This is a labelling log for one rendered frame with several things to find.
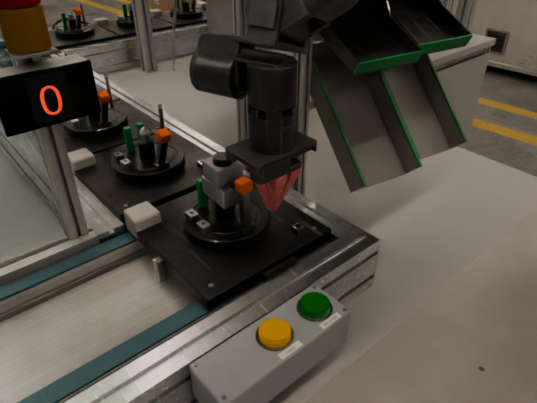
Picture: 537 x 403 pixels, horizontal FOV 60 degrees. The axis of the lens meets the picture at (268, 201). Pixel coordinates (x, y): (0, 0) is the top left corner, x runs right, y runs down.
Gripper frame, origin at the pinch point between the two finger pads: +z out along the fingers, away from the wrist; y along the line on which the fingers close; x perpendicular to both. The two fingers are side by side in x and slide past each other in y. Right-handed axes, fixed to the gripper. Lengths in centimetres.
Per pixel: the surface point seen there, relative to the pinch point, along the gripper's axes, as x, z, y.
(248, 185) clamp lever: -5.1, -0.5, -0.2
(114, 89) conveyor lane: -84, 11, -15
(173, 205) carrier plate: -21.4, 9.5, 3.5
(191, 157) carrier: -33.8, 9.6, -8.2
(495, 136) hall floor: -79, 107, -277
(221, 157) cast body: -10.8, -3.0, 0.2
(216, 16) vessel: -88, -2, -54
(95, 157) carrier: -46.6, 9.6, 6.4
